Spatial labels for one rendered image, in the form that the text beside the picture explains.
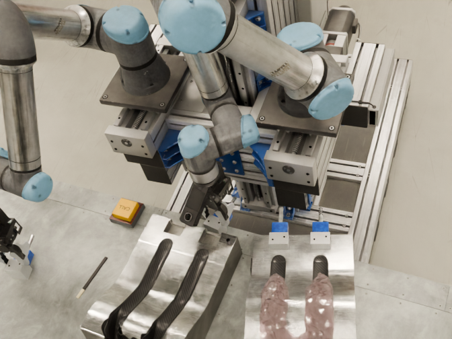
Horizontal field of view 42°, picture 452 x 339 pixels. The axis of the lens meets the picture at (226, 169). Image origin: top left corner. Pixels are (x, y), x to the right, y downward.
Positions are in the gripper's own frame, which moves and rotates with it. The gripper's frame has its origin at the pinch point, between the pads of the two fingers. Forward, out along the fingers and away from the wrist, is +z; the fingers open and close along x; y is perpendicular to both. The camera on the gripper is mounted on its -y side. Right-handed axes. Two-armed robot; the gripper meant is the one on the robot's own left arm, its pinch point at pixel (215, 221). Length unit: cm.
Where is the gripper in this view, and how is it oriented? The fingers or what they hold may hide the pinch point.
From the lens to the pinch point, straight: 166.0
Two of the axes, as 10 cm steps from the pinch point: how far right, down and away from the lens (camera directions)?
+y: 5.1, -7.3, 4.5
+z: 1.8, 6.0, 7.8
